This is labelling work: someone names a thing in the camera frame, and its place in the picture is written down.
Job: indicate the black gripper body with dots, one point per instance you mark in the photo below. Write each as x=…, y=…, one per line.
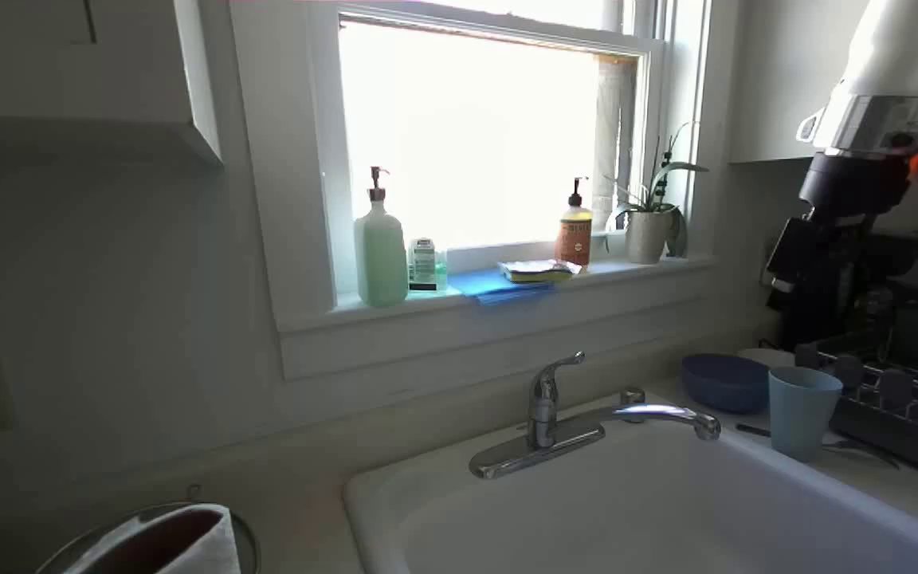
x=851, y=187

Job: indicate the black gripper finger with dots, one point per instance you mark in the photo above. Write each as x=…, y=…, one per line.
x=805, y=312
x=873, y=306

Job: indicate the blue bowl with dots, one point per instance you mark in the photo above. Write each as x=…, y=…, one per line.
x=717, y=383

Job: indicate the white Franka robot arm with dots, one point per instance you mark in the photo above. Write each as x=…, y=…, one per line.
x=893, y=52

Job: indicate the tall light blue cup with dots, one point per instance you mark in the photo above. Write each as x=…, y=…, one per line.
x=799, y=416

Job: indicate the chrome sink hole cap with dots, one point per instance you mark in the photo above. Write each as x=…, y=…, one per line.
x=633, y=396

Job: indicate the white kitchen sink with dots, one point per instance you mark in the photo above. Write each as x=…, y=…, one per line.
x=588, y=513

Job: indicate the black dish rack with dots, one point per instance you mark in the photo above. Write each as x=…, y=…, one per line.
x=906, y=416

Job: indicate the white cabinet beside window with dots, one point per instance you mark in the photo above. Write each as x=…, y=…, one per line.
x=777, y=74

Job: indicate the green houseplant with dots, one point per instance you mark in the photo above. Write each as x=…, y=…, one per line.
x=678, y=230

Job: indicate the white plant pot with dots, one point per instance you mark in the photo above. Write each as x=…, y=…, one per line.
x=649, y=239

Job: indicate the amber soap dispenser bottle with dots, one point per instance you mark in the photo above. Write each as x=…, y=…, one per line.
x=575, y=239

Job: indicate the pale yellow sponge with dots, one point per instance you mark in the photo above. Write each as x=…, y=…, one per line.
x=538, y=271

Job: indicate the chrome faucet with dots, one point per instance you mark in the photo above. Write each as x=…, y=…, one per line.
x=542, y=409

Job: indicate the blue cloth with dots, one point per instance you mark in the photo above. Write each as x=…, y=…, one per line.
x=486, y=284

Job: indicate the small green jar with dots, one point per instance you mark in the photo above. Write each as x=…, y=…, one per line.
x=423, y=263

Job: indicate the green soap dispenser bottle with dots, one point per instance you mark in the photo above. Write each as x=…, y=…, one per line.
x=379, y=261

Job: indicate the white window frame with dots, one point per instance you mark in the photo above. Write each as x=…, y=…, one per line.
x=267, y=161

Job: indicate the white wall cabinet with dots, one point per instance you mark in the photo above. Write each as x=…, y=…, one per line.
x=54, y=65

